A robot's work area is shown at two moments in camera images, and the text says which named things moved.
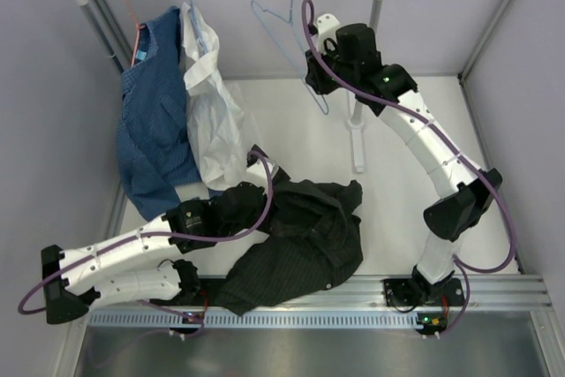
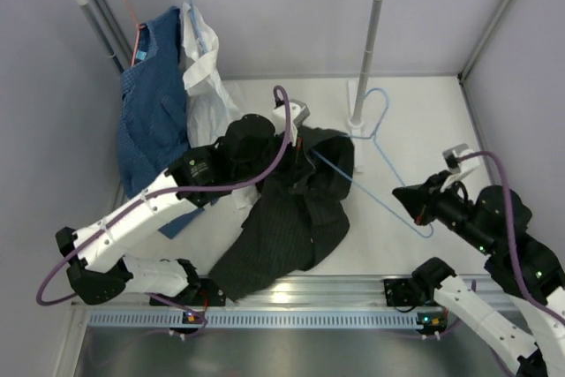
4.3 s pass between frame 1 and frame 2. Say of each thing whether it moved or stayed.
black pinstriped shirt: moved
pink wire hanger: stayed
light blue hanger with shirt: stayed
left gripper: moved
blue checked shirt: stayed
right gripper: moved
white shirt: stayed
